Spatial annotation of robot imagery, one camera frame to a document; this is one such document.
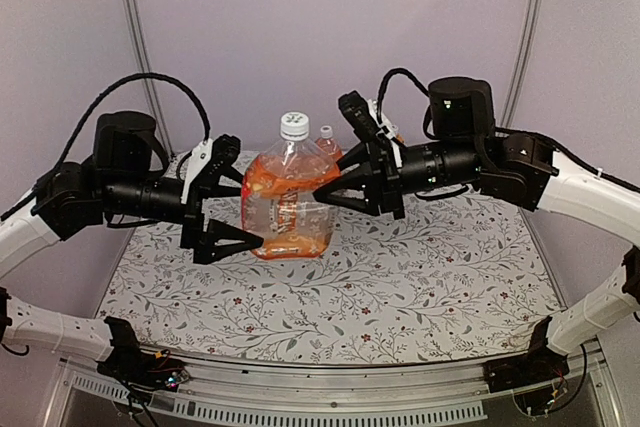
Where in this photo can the orange grey-label tea bottle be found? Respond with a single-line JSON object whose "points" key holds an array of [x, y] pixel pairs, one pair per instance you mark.
{"points": [[328, 144]]}

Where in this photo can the right aluminium frame post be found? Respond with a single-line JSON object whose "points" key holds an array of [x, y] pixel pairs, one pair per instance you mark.
{"points": [[525, 46]]}

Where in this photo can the left aluminium frame post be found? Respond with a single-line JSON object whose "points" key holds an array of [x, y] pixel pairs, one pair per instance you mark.
{"points": [[142, 61]]}

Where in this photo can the floral patterned table mat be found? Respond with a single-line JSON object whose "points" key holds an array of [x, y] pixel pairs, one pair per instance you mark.
{"points": [[454, 279]]}

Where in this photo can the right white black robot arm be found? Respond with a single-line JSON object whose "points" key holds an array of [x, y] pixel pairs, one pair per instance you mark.
{"points": [[465, 148]]}

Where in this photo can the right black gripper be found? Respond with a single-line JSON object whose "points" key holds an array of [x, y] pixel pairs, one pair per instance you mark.
{"points": [[383, 191]]}

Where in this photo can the aluminium frame post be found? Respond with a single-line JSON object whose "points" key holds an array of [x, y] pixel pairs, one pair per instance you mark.
{"points": [[525, 46], [142, 61]]}

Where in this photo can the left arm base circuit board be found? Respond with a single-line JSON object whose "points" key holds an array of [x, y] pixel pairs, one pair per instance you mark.
{"points": [[155, 371]]}

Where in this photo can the front aluminium rail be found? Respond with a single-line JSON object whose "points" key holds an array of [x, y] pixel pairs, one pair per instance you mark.
{"points": [[225, 391]]}

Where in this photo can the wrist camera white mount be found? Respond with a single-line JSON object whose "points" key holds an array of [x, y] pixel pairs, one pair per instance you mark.
{"points": [[207, 156], [370, 128]]}

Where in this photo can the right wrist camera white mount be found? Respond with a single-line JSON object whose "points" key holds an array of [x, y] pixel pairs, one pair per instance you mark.
{"points": [[370, 128]]}

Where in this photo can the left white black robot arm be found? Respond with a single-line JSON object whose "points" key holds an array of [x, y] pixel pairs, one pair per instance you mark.
{"points": [[125, 175]]}

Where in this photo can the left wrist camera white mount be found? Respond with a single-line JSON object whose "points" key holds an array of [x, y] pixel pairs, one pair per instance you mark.
{"points": [[207, 156]]}

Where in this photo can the wide orange tea bottle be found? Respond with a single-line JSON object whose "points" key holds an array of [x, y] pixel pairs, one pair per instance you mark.
{"points": [[277, 200]]}

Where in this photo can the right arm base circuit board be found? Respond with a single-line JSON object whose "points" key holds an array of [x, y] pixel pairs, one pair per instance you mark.
{"points": [[545, 394]]}

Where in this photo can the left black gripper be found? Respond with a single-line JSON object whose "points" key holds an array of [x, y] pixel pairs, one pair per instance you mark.
{"points": [[194, 218]]}

